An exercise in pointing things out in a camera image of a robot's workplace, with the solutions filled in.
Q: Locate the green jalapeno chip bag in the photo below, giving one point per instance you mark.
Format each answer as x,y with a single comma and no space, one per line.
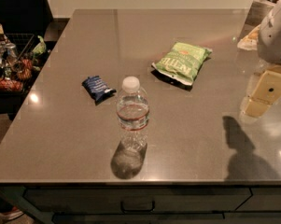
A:
183,62

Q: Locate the red shoe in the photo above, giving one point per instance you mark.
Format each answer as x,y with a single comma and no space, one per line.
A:
13,213

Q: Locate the black drawer handle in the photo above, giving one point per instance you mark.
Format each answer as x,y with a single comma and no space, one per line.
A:
137,207

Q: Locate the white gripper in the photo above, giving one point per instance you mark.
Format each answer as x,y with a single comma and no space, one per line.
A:
274,39

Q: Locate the white snack packet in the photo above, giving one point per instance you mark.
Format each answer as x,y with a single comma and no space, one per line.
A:
250,41

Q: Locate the clear plastic water bottle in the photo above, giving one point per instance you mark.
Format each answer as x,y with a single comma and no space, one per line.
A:
132,109

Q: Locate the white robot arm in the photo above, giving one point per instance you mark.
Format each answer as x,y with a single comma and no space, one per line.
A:
266,40

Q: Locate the black wire snack basket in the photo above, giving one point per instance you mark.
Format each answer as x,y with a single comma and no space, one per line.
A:
22,57

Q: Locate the blue snack bag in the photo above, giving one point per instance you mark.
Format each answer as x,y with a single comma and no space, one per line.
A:
97,88

